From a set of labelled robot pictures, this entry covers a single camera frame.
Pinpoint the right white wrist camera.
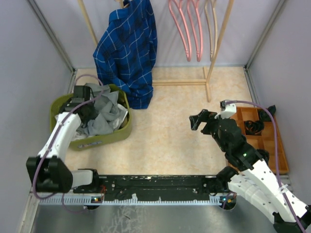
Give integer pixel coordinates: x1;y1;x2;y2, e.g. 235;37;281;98
214;100;237;119

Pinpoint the olive green plastic basket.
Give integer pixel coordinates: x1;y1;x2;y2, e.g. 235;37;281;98
50;83;133;151

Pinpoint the pink plastic hanger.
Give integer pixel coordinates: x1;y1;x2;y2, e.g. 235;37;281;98
187;0;203;62

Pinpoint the white shirt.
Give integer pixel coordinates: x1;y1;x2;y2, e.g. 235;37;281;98
54;97;129;141

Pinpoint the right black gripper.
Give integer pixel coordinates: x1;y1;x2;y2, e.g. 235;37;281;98
189;109;230;152

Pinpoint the blue plaid hanging shirt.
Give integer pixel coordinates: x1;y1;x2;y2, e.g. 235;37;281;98
93;0;158;109

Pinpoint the wooden clothes rack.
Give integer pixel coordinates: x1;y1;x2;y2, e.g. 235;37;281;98
77;0;234;102

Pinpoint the light wooden hanger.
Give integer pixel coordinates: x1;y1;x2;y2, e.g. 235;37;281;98
205;0;218;62

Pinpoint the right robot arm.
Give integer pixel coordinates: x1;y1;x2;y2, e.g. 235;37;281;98
189;104;311;233

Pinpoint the grey shirt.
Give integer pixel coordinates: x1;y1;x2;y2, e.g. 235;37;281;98
77;83;128;136

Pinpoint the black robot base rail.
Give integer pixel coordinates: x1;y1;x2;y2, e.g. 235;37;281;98
39;175;237;210

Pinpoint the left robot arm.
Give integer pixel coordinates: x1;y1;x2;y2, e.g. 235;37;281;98
26;85;101;195

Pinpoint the dark rolled cloth in tray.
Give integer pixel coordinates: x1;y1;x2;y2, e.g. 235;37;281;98
259;104;277;122

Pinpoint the wooden compartment tray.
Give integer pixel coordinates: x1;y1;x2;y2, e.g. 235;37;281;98
231;107;289;175

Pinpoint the wooden hanger with blue shirt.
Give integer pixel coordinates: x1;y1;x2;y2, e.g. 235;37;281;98
115;0;130;9

